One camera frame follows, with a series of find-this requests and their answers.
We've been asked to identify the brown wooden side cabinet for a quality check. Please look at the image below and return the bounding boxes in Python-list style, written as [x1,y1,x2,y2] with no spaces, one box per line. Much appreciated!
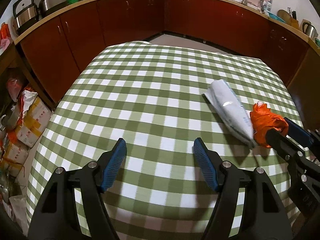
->
[287,48,320,131]

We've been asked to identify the white blue paper package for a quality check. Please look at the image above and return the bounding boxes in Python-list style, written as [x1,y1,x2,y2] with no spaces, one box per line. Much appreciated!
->
[204,79,257,149]

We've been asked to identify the red kitchen cabinets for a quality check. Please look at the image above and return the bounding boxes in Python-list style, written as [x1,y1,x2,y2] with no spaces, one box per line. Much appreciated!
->
[15,0,311,102]

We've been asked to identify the green white checkered tablecloth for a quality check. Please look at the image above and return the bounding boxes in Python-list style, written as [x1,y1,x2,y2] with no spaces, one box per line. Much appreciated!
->
[27,41,300,239]

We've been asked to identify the open steel rice cooker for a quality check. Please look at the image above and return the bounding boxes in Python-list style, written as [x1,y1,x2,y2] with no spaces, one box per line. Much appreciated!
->
[12,0,40,35]

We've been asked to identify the stacked cardboard boxes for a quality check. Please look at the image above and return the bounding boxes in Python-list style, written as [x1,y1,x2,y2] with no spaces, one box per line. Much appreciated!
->
[1,87,52,177]

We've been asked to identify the orange plastic bag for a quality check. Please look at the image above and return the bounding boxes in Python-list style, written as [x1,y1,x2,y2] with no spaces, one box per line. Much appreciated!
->
[250,101,289,148]

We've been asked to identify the steel electric kettle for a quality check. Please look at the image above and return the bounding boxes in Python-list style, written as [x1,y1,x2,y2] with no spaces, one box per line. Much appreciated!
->
[302,21,318,40]

